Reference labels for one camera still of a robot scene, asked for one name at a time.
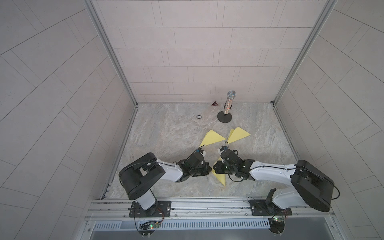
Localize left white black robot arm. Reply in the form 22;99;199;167
119;149;212;211

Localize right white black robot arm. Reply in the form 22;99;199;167
213;147;336;215

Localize colourful tube on black stand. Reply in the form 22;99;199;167
217;90;236;123

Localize right controller circuit board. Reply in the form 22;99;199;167
268;217;285;235

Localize controller circuit board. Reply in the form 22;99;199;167
268;217;285;235
139;221;161;237

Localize left controller circuit board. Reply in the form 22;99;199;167
139;221;161;237

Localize aluminium mounting rail frame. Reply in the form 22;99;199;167
82;197;336;221

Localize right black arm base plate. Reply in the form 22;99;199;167
248;198;293;216

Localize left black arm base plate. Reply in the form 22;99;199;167
129;201;172;218

